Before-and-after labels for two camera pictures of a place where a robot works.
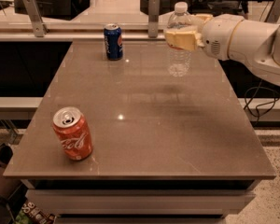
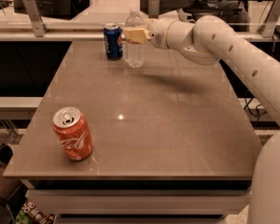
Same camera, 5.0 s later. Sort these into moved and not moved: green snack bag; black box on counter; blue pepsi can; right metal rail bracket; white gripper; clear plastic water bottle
Moved: white gripper; clear plastic water bottle
Not moved: green snack bag; black box on counter; right metal rail bracket; blue pepsi can
